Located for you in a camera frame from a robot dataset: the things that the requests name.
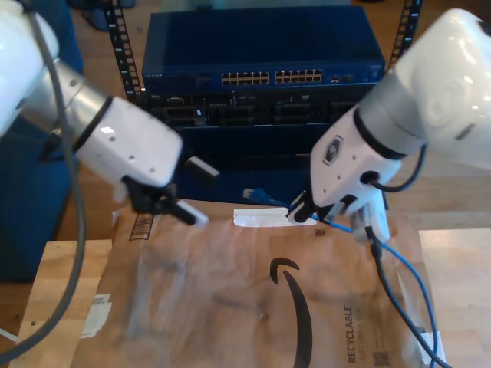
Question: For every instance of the brown paper mailer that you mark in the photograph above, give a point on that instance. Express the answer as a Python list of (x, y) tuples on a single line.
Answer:
[(215, 306)]

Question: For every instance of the blue sofa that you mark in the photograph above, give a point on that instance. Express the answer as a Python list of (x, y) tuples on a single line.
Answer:
[(34, 191)]

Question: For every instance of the black rack server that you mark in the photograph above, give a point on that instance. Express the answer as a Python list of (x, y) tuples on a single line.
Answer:
[(245, 115)]

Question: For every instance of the grey slipper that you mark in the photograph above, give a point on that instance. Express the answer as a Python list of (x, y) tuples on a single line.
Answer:
[(96, 19)]

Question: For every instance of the black rack frame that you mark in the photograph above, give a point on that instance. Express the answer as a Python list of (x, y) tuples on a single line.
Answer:
[(139, 101)]

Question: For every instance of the blue network switch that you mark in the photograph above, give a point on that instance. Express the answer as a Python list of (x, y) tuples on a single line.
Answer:
[(261, 38)]

